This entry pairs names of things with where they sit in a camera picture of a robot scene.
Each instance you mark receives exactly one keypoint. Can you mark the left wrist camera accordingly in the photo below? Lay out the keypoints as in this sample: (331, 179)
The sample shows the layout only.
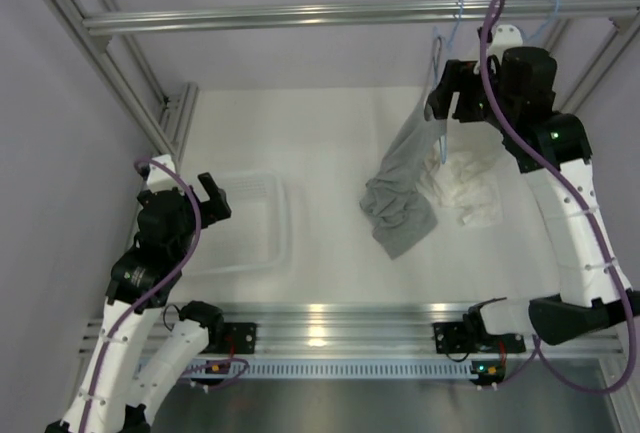
(159, 173)

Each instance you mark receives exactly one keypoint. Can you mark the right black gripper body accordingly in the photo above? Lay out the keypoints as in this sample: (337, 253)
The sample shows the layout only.
(474, 102)

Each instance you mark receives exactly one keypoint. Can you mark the white plastic basket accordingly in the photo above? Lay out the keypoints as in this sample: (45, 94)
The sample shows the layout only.
(256, 236)

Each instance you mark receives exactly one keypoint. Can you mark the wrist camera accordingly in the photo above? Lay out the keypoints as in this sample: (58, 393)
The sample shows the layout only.
(159, 173)
(501, 39)

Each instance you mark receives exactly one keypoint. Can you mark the left aluminium frame post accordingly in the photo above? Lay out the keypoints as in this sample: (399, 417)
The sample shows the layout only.
(167, 119)

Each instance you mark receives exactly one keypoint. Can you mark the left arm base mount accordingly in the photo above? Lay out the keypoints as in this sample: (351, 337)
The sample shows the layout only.
(238, 338)

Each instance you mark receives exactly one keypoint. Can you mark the aluminium hanging rail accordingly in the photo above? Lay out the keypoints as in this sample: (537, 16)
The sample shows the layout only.
(336, 14)

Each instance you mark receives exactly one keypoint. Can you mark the grey tank top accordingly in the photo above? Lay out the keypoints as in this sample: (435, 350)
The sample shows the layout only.
(400, 215)

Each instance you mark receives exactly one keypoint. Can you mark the white tank top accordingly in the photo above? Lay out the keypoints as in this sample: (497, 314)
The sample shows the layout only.
(458, 175)

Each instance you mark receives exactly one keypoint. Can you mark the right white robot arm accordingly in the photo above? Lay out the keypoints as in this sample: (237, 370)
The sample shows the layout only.
(553, 154)

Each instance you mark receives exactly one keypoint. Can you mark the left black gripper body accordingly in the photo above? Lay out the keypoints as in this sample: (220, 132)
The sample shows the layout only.
(189, 231)

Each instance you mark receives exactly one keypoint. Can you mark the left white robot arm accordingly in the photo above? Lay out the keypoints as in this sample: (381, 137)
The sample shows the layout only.
(117, 394)

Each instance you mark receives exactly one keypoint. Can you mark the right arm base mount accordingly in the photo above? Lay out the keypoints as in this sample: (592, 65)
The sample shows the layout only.
(452, 338)

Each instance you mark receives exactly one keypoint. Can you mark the perforated cable duct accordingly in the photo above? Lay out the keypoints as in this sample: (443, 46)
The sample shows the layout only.
(430, 369)

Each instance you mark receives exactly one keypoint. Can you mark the right aluminium frame post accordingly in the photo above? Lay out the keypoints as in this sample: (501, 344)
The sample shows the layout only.
(587, 50)

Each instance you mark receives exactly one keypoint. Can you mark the aluminium frame post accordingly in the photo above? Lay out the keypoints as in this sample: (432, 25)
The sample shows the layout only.
(587, 50)
(167, 119)

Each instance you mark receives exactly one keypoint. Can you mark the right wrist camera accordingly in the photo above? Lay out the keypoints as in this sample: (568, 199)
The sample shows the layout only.
(501, 39)

